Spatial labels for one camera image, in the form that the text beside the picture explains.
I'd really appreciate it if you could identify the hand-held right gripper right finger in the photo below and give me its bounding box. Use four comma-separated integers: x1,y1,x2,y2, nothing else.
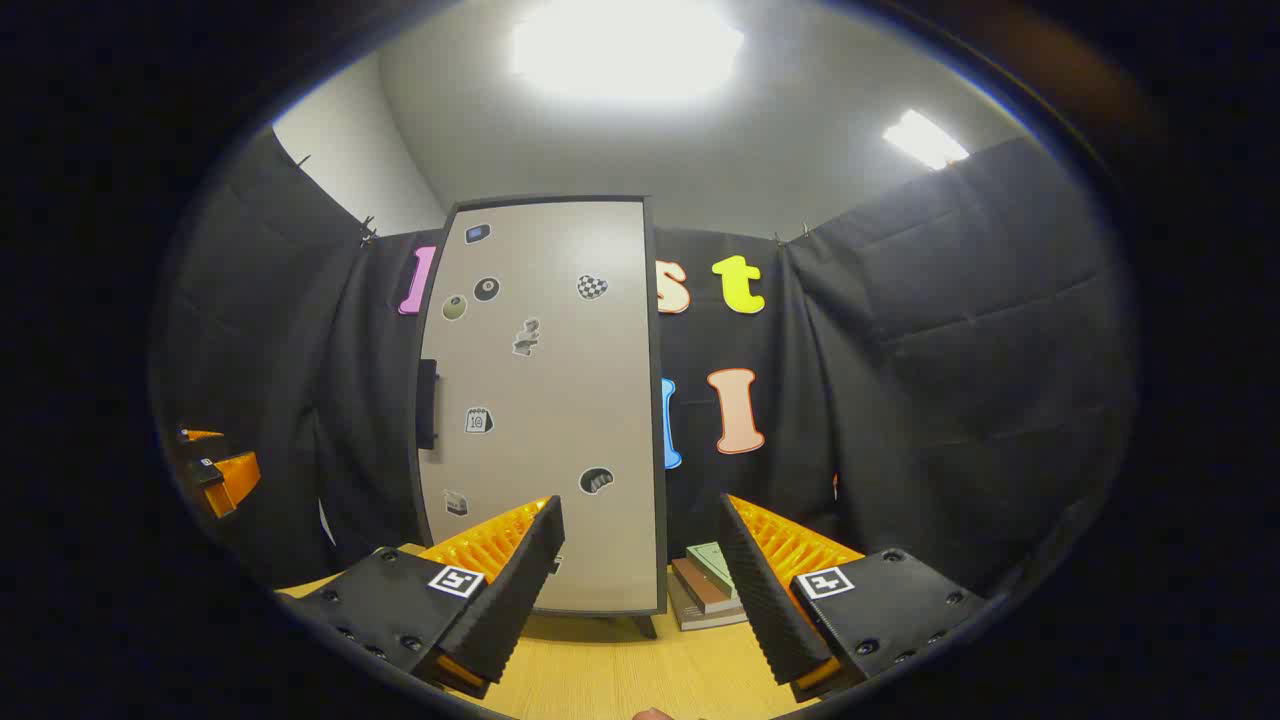
715,493,991,703

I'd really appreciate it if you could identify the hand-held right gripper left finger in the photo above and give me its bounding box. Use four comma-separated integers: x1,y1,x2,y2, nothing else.
283,495,566,701

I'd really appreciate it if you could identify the dark grey cabinet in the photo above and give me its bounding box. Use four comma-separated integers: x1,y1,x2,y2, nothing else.
412,194,671,641

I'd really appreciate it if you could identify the grey cabinet door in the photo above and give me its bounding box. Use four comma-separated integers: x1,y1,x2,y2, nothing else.
418,200,663,613

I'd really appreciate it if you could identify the black door handle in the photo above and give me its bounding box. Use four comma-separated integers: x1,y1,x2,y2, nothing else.
416,357,440,451

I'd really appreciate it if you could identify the brown book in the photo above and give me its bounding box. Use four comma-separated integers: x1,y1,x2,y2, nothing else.
671,557,743,615

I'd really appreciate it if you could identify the black backdrop cloth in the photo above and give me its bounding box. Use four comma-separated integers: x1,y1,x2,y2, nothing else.
150,128,1141,601

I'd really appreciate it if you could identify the ceiling light panel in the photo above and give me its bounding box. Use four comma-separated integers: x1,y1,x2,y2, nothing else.
510,0,746,103
882,108,971,171

